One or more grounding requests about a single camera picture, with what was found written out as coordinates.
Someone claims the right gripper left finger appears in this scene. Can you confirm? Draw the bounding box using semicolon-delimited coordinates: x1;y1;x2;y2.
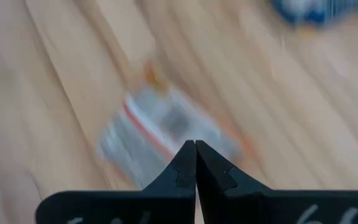
35;139;197;224

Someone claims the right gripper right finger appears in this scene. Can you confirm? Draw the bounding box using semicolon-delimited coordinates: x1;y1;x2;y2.
195;139;358;224

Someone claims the orange spicy noodle pack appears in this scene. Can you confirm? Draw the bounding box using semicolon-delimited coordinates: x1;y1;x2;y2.
96;83;245;190

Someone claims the blue Maruchan noodle pack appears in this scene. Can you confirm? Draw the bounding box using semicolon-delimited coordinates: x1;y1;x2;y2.
270;0;358;26

